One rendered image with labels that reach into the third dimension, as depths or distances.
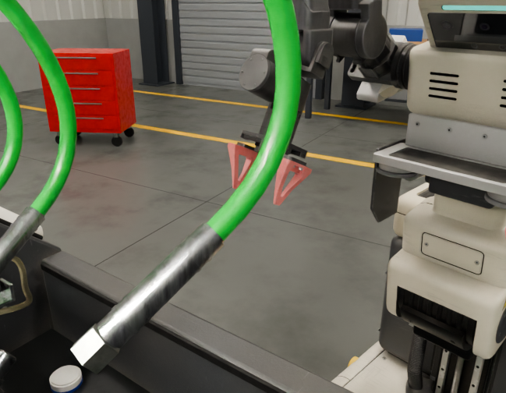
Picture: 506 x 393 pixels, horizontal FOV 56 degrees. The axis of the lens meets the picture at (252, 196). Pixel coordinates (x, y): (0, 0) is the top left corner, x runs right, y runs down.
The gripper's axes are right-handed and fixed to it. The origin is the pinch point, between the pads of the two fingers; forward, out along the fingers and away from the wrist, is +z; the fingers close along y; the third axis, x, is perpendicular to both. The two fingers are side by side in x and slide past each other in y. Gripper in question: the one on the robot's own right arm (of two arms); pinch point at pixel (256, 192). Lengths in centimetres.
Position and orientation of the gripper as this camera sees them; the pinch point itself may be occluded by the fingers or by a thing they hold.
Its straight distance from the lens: 79.3
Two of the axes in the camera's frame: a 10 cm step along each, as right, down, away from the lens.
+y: 7.0, 2.7, -6.6
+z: -3.2, 9.4, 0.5
